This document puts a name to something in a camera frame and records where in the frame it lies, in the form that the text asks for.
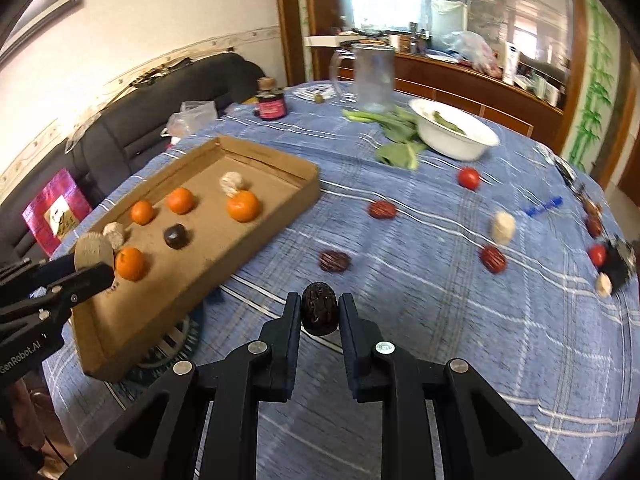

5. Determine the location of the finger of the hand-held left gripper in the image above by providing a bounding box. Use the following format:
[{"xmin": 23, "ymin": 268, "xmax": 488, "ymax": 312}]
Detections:
[
  {"xmin": 0, "ymin": 256, "xmax": 77, "ymax": 286},
  {"xmin": 0, "ymin": 261, "xmax": 117, "ymax": 328}
]

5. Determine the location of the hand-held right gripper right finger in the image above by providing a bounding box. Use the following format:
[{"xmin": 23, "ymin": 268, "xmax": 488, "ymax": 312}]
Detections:
[{"xmin": 338, "ymin": 294, "xmax": 576, "ymax": 480}]

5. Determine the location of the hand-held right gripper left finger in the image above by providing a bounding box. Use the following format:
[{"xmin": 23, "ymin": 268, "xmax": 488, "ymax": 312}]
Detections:
[{"xmin": 65, "ymin": 292, "xmax": 303, "ymax": 480}]

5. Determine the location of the orange tangerine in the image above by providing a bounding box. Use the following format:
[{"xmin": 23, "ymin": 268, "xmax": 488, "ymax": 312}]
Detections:
[
  {"xmin": 166, "ymin": 187, "xmax": 196, "ymax": 215},
  {"xmin": 226, "ymin": 190, "xmax": 262, "ymax": 223},
  {"xmin": 114, "ymin": 247, "xmax": 148, "ymax": 282},
  {"xmin": 130, "ymin": 200, "xmax": 157, "ymax": 226}
]

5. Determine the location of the dark round plum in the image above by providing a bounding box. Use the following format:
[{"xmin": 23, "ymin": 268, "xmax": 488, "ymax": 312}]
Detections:
[{"xmin": 163, "ymin": 223, "xmax": 190, "ymax": 251}]

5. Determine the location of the shallow cardboard box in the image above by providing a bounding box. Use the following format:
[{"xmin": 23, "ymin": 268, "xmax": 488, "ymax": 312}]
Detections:
[{"xmin": 70, "ymin": 135, "xmax": 321, "ymax": 382}]

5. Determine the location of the person's left hand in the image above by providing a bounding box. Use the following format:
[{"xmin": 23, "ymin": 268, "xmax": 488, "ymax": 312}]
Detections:
[{"xmin": 0, "ymin": 377, "xmax": 51, "ymax": 461}]

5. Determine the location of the pink gift bag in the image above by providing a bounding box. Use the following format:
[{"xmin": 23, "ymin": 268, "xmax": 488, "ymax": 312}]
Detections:
[{"xmin": 21, "ymin": 169, "xmax": 94, "ymax": 258}]

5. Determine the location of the blue plaid tablecloth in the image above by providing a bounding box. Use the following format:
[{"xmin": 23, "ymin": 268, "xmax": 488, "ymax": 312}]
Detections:
[{"xmin": 42, "ymin": 80, "xmax": 633, "ymax": 480}]

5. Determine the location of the dark round mat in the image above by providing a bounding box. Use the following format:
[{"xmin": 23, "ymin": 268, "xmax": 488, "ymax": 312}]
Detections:
[{"xmin": 102, "ymin": 305, "xmax": 206, "ymax": 396}]

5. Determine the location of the black sofa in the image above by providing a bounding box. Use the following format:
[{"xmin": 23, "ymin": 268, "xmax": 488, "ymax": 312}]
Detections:
[{"xmin": 0, "ymin": 52, "xmax": 266, "ymax": 266}]

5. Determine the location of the green vegetable leaf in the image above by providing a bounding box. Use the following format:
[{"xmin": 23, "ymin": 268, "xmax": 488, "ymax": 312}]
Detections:
[{"xmin": 375, "ymin": 140, "xmax": 428, "ymax": 170}]

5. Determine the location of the clear plastic bag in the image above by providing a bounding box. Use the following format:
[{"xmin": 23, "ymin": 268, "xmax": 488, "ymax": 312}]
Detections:
[{"xmin": 160, "ymin": 101, "xmax": 218, "ymax": 138}]

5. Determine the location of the green bok choy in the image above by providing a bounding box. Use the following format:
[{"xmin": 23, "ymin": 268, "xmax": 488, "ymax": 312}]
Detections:
[{"xmin": 341, "ymin": 106, "xmax": 420, "ymax": 142}]

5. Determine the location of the dark jar with red label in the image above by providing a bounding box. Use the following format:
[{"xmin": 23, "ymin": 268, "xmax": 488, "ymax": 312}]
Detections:
[{"xmin": 254, "ymin": 76, "xmax": 287, "ymax": 122}]

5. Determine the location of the white bowl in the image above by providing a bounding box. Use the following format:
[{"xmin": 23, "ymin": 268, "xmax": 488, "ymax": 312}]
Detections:
[{"xmin": 408, "ymin": 97, "xmax": 501, "ymax": 162}]

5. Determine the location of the clear plastic pitcher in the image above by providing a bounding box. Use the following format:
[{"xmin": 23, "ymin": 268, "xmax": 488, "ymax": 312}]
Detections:
[{"xmin": 329, "ymin": 42, "xmax": 397, "ymax": 113}]

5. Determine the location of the dark small object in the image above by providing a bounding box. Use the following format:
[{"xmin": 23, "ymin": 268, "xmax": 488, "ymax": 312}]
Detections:
[{"xmin": 552, "ymin": 155, "xmax": 578, "ymax": 186}]

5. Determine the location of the wooden counter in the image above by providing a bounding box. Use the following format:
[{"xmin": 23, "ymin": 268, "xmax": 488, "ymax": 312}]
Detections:
[{"xmin": 305, "ymin": 35, "xmax": 566, "ymax": 136}]

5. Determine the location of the pink plastic bag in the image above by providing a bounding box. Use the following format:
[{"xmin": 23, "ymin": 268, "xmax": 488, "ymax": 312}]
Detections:
[{"xmin": 447, "ymin": 30, "xmax": 501, "ymax": 78}]

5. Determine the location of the framed wall picture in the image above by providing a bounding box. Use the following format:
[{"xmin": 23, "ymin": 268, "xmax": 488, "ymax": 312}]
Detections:
[{"xmin": 0, "ymin": 0, "xmax": 83, "ymax": 61}]

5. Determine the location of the green bamboo wall sticker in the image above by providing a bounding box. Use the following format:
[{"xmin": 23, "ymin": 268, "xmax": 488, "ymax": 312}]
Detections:
[{"xmin": 567, "ymin": 0, "xmax": 618, "ymax": 171}]

